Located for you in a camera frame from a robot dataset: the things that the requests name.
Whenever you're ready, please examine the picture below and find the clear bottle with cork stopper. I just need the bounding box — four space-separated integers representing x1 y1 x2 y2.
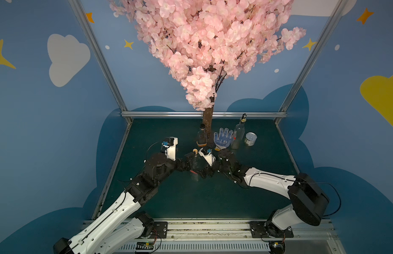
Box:
191 149 203 181

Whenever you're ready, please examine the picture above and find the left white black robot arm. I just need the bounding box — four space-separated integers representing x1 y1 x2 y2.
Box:
53 152 196 254

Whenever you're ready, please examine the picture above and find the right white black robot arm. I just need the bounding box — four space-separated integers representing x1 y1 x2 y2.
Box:
191 148 330 237

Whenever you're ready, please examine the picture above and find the tall clear bottle gold stopper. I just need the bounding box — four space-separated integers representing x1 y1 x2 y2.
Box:
231 113 247 150

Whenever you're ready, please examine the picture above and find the clear bottle with black cap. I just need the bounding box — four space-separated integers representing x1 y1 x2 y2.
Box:
196 123 208 147

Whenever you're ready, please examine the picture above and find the blue dotted white work glove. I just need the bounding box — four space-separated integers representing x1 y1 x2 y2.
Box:
213 128 234 151

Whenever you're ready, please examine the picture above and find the small metal tin can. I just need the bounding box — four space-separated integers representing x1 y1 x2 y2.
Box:
245 132 257 147

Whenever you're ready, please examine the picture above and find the left small circuit board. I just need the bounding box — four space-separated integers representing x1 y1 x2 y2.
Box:
134 241 155 254

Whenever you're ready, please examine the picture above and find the small circuit board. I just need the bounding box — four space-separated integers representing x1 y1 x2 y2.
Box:
134 241 155 254
268 241 286 254

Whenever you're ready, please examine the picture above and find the right small circuit board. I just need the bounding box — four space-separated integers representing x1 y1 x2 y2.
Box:
268 241 286 254

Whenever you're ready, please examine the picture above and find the pink cherry blossom tree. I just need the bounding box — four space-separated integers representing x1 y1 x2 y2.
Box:
109 0 306 134

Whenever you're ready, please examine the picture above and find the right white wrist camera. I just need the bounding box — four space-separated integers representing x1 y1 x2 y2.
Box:
198 146 216 167

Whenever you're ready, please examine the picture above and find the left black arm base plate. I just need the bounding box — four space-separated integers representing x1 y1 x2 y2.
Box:
141 221 168 239

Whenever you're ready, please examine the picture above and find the aluminium front rail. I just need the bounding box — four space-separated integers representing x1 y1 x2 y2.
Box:
112 219 345 254

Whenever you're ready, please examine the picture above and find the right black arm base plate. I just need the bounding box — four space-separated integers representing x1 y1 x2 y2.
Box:
249 221 294 239

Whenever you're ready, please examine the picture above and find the aluminium back frame bar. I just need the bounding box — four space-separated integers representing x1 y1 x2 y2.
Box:
120 111 287 119

